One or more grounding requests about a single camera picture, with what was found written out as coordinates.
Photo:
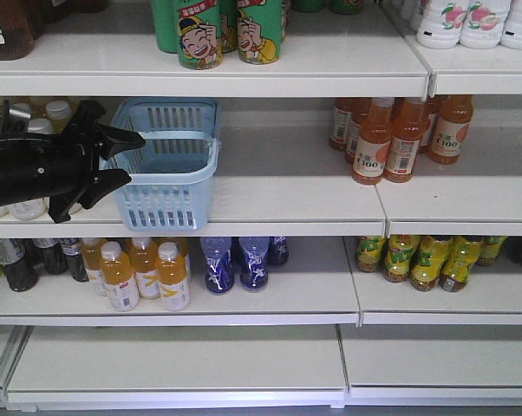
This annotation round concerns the yellow lemon tea bottle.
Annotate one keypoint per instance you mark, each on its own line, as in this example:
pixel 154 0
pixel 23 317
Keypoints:
pixel 431 255

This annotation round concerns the orange vitamin drink bottle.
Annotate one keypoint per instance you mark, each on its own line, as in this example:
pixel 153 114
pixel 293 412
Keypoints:
pixel 172 277

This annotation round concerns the orange juice bottle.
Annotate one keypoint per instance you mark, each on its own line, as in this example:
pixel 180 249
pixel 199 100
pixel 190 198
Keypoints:
pixel 451 129
pixel 374 139
pixel 407 130

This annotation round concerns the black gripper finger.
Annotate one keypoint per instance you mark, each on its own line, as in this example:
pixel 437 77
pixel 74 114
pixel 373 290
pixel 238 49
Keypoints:
pixel 104 182
pixel 113 140

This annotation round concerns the orange juice bottle front left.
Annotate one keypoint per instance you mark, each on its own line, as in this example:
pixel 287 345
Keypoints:
pixel 374 139

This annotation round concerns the green cartoon bottle right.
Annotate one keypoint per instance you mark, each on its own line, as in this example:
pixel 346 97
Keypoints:
pixel 259 28

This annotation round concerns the white peach drink bottle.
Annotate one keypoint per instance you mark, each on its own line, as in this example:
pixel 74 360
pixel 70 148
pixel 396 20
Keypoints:
pixel 441 23

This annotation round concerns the pale yellow drink bottle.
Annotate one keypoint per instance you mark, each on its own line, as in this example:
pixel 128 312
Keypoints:
pixel 59 112

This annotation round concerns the green cartoon bottle left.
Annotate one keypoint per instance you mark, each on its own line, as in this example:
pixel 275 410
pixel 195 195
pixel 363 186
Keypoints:
pixel 198 30

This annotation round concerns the orange juice bottle front right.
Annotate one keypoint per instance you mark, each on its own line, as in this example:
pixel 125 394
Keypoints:
pixel 407 130

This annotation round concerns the blue sports drink bottle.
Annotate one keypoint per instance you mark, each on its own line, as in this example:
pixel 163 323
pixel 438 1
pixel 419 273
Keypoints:
pixel 219 277

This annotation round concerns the white metal shelf unit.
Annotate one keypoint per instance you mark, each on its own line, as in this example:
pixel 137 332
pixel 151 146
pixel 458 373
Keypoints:
pixel 322 338

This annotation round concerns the green cartoon bottle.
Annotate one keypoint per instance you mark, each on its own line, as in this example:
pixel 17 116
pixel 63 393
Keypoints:
pixel 198 30
pixel 259 28

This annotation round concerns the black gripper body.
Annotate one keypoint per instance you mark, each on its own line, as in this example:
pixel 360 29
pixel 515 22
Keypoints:
pixel 61 166

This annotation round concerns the light blue plastic basket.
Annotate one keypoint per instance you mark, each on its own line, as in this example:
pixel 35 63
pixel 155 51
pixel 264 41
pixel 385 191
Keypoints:
pixel 171 175

